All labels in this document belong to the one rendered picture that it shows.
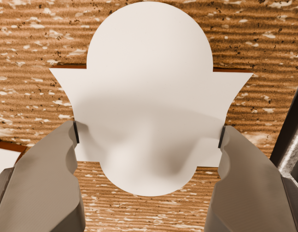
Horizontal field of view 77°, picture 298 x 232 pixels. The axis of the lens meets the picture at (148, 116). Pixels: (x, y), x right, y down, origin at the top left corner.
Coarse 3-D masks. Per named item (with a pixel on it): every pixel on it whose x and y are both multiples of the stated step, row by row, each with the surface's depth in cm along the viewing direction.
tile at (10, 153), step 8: (0, 144) 15; (8, 144) 15; (16, 144) 15; (0, 152) 14; (8, 152) 14; (16, 152) 14; (0, 160) 15; (8, 160) 15; (16, 160) 15; (0, 168) 15
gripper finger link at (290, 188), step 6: (282, 180) 8; (288, 180) 8; (288, 186) 7; (294, 186) 7; (288, 192) 7; (294, 192) 7; (288, 198) 7; (294, 198) 7; (294, 204) 7; (294, 210) 6; (294, 216) 6; (294, 222) 6
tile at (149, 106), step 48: (96, 48) 10; (144, 48) 10; (192, 48) 10; (96, 96) 12; (144, 96) 12; (192, 96) 11; (96, 144) 13; (144, 144) 13; (192, 144) 13; (144, 192) 15
